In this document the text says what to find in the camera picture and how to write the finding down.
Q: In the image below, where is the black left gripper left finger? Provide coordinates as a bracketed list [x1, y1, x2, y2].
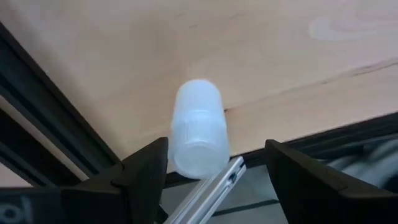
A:
[61, 136, 169, 224]

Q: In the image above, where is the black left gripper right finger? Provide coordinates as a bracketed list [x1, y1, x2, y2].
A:
[265, 139, 398, 224]

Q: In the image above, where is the white plastic pill bottle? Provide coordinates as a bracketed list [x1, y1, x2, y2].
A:
[167, 78, 231, 180]

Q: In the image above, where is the silver aluminium bracket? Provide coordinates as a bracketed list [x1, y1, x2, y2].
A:
[163, 155, 248, 224]

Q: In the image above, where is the black aluminium table frame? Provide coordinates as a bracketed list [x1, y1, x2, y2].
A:
[0, 21, 398, 190]

